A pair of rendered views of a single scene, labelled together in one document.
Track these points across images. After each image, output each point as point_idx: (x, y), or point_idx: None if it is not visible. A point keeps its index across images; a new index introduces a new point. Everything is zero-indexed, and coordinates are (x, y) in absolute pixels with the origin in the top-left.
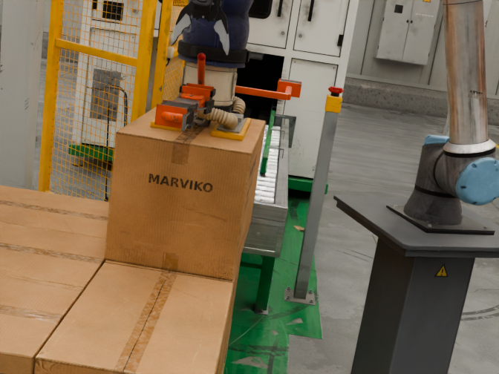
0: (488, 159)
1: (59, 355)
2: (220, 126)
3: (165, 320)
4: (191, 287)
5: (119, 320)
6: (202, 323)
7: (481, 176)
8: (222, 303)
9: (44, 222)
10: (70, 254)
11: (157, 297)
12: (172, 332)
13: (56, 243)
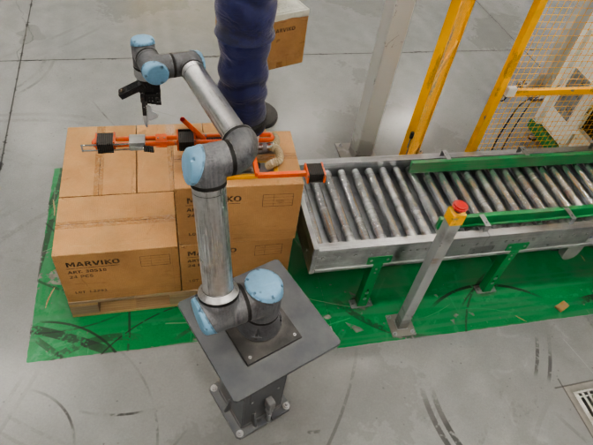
0: (196, 305)
1: (62, 204)
2: None
3: (111, 228)
4: (160, 230)
5: (103, 213)
6: (115, 242)
7: (195, 311)
8: (145, 245)
9: None
10: None
11: (138, 219)
12: (100, 233)
13: None
